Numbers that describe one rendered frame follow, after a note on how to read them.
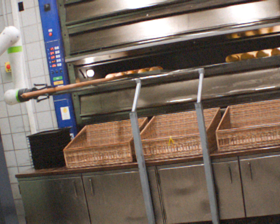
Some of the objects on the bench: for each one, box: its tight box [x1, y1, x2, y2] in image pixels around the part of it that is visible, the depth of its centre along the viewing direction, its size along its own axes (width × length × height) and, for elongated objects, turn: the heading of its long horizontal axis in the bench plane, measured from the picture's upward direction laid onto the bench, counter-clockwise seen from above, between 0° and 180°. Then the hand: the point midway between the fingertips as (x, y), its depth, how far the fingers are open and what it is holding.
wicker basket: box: [133, 107, 221, 161], centre depth 451 cm, size 49×56×28 cm
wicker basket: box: [63, 117, 148, 168], centre depth 472 cm, size 49×56×28 cm
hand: (52, 90), depth 399 cm, fingers closed on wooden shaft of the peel, 3 cm apart
